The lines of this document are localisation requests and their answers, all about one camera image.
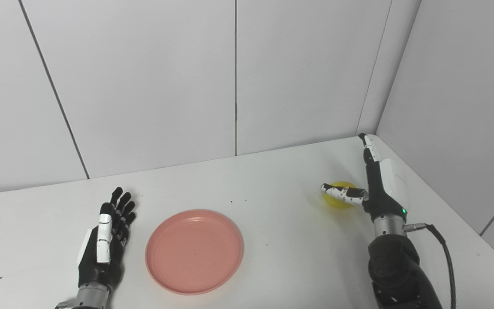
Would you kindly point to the pink plate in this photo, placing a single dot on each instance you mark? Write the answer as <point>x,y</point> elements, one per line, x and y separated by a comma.
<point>194,253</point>

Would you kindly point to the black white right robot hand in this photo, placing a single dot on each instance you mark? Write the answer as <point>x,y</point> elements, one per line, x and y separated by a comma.
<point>380,201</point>

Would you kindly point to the yellow lemon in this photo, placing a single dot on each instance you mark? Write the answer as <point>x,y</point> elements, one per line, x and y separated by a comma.
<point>337,203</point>

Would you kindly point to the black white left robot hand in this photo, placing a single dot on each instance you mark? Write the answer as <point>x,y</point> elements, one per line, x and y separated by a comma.
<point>90,268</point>

